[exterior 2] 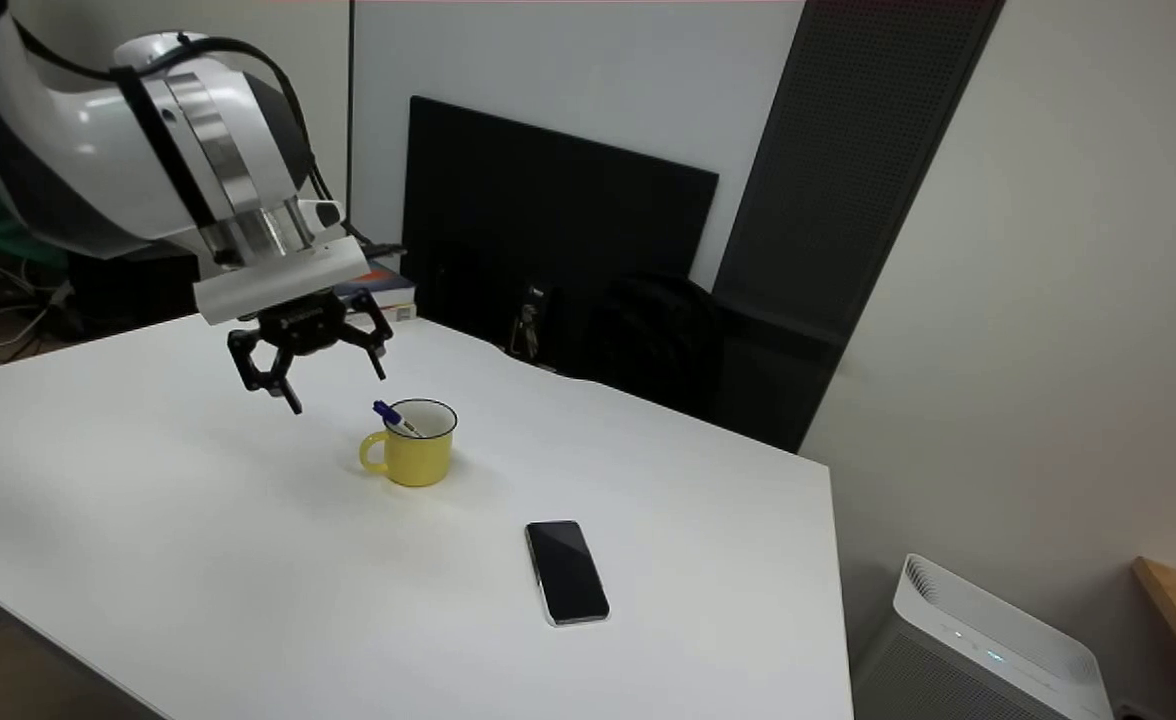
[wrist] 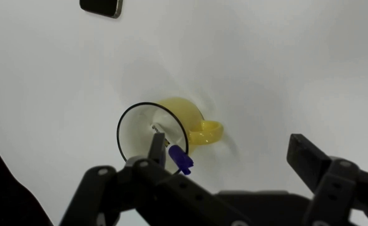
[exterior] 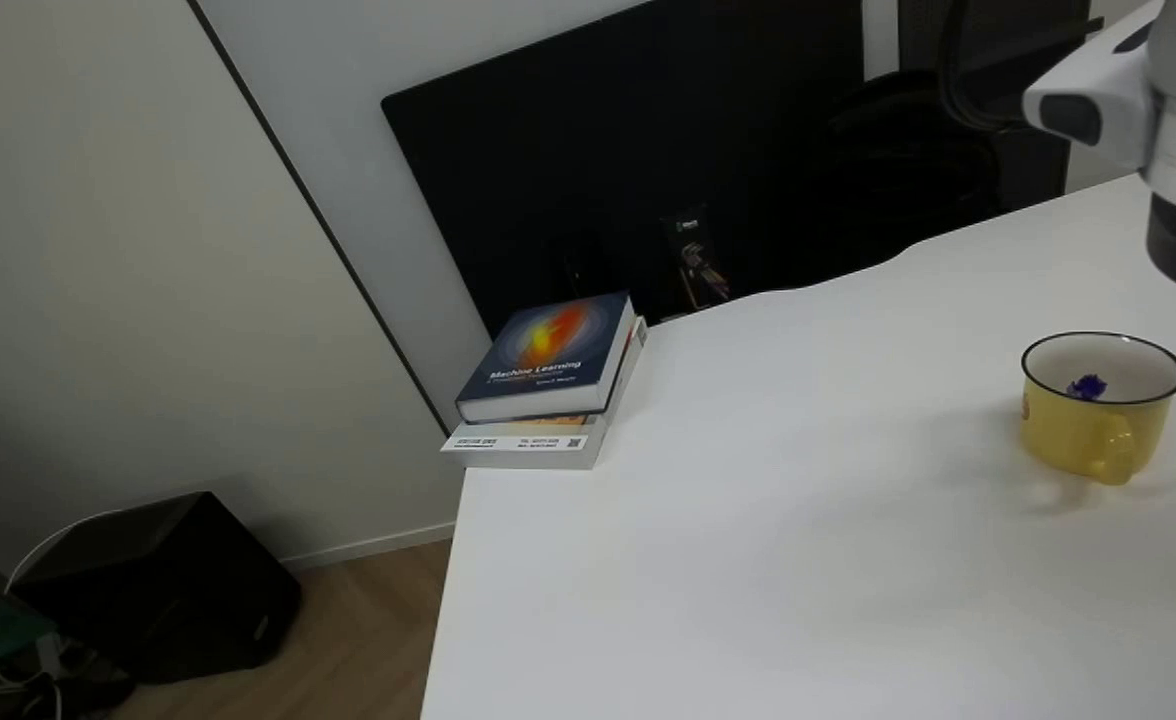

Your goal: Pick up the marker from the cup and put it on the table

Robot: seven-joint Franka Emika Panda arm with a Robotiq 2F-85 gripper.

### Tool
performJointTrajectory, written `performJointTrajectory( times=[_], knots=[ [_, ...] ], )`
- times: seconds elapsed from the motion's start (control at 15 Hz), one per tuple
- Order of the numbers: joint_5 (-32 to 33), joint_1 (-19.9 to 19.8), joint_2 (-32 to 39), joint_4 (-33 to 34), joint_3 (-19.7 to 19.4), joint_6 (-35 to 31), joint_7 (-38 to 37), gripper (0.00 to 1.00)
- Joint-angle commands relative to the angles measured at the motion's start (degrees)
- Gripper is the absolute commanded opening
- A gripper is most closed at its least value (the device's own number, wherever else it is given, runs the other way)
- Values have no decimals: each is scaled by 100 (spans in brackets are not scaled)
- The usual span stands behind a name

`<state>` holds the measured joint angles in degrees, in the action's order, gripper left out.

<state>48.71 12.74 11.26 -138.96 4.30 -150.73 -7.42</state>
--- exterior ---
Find yellow enamel cup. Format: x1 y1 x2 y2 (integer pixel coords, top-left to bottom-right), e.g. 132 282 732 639
1017 328 1176 489

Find small silver metal connector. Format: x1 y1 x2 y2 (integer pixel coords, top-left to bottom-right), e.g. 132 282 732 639
668 212 739 304

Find dark blue book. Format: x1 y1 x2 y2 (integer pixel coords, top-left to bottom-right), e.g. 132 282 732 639
451 293 640 429

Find black flat panel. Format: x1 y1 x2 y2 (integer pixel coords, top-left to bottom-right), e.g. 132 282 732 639
381 0 885 340

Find white book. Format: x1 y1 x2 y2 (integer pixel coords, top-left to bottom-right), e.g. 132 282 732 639
436 318 653 473

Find black box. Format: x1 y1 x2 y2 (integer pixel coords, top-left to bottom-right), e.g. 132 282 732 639
3 489 307 688

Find tangle of cables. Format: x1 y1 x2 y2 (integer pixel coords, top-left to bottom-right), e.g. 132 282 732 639
0 631 141 720

